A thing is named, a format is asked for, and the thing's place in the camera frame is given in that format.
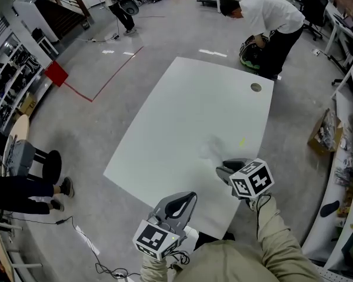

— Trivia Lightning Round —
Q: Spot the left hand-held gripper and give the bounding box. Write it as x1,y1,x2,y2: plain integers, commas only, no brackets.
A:
132,191,198,261

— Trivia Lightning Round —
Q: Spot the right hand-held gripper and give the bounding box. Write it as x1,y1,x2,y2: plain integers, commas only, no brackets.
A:
216,157,275,199

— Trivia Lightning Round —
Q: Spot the person's left forearm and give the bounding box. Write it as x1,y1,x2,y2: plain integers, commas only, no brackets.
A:
139,254,168,282

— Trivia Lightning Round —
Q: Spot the person's right forearm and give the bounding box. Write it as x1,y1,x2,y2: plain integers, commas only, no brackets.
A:
248,197,302,264

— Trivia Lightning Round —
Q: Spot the person's beige jacket torso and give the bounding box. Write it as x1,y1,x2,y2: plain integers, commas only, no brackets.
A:
172,239,321,282

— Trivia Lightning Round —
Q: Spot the cardboard box of packets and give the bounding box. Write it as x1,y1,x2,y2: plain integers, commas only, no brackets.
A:
307,108,344,157

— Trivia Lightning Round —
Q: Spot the white shelving unit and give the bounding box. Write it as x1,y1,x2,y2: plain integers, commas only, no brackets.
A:
301,69,353,276

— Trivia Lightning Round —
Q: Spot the black round stool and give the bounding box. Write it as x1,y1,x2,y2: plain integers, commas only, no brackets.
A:
26,150,62,184

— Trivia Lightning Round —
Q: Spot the white perforated panel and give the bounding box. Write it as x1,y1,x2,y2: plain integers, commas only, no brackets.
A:
316,267,353,282

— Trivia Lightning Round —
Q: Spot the grey bag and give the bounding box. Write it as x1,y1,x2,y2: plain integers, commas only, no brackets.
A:
4,139,36,177

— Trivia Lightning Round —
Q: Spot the round wooden table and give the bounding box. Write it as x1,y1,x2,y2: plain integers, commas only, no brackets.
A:
2,115,30,170

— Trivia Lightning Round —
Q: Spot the small cardboard box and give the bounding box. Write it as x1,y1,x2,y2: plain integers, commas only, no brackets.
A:
19,94,38,116

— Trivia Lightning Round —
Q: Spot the red bin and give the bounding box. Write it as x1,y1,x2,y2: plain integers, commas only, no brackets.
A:
44,61,69,88

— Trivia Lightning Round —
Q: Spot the black office chair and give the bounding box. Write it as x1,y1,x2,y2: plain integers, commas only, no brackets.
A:
301,0,329,41

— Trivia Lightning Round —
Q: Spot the long white desk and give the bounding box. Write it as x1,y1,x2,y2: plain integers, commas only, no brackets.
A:
323,3,353,58

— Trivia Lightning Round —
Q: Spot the white display shelf rack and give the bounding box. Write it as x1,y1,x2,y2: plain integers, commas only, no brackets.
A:
0,31,48,126

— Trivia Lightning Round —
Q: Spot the small white side table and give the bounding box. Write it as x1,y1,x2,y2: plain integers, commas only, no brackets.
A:
36,35,59,57

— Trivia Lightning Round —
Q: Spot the dark staircase with railing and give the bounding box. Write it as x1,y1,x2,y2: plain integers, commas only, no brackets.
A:
35,0,92,38

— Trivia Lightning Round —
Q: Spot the left hand-held gripper cable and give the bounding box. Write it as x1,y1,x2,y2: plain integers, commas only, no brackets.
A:
167,251,192,266

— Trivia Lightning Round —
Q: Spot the hand-held gripper cable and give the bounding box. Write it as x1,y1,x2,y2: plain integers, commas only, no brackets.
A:
167,251,192,266
255,194,273,240

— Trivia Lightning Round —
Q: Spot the right hand-held gripper cable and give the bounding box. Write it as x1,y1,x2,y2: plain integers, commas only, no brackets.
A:
255,194,273,240

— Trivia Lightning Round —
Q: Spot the black floor cable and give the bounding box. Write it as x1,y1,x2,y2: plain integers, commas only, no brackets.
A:
0,213,142,278

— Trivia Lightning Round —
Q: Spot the wooden desk with white frame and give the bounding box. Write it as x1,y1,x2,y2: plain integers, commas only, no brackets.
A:
0,219,44,278

